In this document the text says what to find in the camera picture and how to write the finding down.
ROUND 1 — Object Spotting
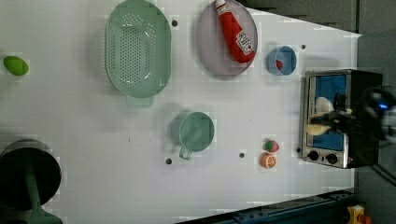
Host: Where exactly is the green mug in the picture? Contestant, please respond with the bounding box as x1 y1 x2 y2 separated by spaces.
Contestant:
171 112 215 161

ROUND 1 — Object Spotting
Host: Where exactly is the peeled toy banana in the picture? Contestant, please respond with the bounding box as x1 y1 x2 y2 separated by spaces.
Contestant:
306 97 354 135

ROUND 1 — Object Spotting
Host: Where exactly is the red toy strawberry in bowl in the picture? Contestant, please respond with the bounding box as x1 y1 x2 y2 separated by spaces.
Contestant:
276 60 283 70

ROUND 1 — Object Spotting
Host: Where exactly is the red toy strawberry on table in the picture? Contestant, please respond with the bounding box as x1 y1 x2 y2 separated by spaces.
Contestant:
263 140 279 153

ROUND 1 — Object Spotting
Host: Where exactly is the green colander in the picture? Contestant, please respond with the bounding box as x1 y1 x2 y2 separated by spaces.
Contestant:
106 0 172 108

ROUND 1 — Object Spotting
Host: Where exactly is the black cylindrical pot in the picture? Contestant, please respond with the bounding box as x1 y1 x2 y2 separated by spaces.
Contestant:
1 139 64 224

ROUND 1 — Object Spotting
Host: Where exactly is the green ladle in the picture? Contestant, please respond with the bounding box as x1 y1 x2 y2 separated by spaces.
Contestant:
22 147 64 224

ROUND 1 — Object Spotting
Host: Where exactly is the blue table frame rail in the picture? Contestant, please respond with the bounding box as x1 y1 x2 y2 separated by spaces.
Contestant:
178 190 357 224

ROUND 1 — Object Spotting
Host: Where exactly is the green toy lime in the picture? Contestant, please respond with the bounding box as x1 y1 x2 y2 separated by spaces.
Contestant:
4 56 29 77

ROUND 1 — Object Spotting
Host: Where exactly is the silver black toaster oven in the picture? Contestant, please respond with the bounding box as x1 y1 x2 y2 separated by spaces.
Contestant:
300 69 383 169

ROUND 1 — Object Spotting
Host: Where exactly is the toy orange half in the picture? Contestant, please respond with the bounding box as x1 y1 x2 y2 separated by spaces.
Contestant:
260 153 276 169

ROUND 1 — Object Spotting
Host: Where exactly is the grey round plate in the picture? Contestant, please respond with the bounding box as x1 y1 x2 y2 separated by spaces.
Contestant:
195 0 258 76

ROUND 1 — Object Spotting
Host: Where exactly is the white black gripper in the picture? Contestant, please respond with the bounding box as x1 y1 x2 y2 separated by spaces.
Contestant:
309 87 395 142

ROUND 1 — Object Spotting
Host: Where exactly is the yellow red emergency button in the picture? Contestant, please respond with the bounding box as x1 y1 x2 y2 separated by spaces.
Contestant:
347 205 373 224

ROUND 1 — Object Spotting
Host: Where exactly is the small blue bowl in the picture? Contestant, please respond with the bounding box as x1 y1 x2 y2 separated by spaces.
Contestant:
266 46 297 76

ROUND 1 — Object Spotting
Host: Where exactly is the red ketchup bottle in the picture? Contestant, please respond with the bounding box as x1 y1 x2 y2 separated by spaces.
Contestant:
215 0 256 63

